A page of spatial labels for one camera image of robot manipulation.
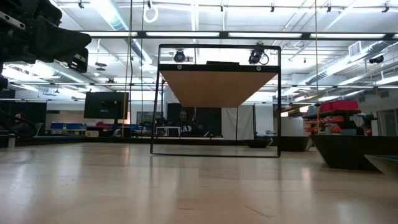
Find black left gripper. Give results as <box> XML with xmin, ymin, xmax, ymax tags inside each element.
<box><xmin>0</xmin><ymin>0</ymin><xmax>93</xmax><ymax>65</ymax></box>

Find black wavy square mini plate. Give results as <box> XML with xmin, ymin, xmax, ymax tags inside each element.
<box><xmin>310</xmin><ymin>134</ymin><xmax>398</xmax><ymax>172</ymax></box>
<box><xmin>271</xmin><ymin>135</ymin><xmax>313</xmax><ymax>152</ymax></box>

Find black TV monitor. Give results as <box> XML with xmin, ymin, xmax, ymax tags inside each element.
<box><xmin>83</xmin><ymin>91</ymin><xmax>130</xmax><ymax>120</ymax></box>

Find blue storage bins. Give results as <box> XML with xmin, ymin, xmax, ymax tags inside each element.
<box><xmin>49</xmin><ymin>121</ymin><xmax>85</xmax><ymax>131</ymax></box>

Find white curtain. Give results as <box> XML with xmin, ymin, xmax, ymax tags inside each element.
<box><xmin>221</xmin><ymin>105</ymin><xmax>256</xmax><ymax>141</ymax></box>

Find large red storage bin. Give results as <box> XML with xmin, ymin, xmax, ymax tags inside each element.
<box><xmin>330</xmin><ymin>99</ymin><xmax>360</xmax><ymax>111</ymax></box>

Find black storage rack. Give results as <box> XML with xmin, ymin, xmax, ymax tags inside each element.
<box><xmin>302</xmin><ymin>108</ymin><xmax>379</xmax><ymax>136</ymax></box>

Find white air vent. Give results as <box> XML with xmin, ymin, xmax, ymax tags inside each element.
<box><xmin>348</xmin><ymin>40</ymin><xmax>362</xmax><ymax>57</ymax></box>

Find black ceiling speaker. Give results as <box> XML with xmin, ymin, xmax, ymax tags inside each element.
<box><xmin>368</xmin><ymin>54</ymin><xmax>385</xmax><ymax>65</ymax></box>

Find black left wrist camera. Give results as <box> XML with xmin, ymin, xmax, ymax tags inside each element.
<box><xmin>67</xmin><ymin>47</ymin><xmax>90</xmax><ymax>74</ymax></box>

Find white cable loop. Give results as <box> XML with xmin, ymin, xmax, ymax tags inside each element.
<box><xmin>142</xmin><ymin>5</ymin><xmax>159</xmax><ymax>24</ymax></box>

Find round black ceiling camera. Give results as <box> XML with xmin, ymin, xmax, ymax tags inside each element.
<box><xmin>173</xmin><ymin>50</ymin><xmax>187</xmax><ymax>63</ymax></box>

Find wooden riser shelf black frame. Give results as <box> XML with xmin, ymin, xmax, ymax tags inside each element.
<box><xmin>150</xmin><ymin>43</ymin><xmax>282</xmax><ymax>159</ymax></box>

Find black ceiling camera with cable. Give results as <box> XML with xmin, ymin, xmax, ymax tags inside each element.
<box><xmin>248</xmin><ymin>46</ymin><xmax>270</xmax><ymax>66</ymax></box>

